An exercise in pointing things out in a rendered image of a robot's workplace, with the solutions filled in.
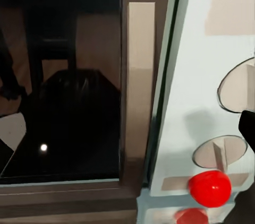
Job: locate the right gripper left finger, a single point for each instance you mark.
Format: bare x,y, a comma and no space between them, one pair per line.
13,127

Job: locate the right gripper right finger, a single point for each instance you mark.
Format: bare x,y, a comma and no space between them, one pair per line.
247,127

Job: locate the microwave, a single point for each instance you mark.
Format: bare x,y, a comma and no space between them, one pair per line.
125,95

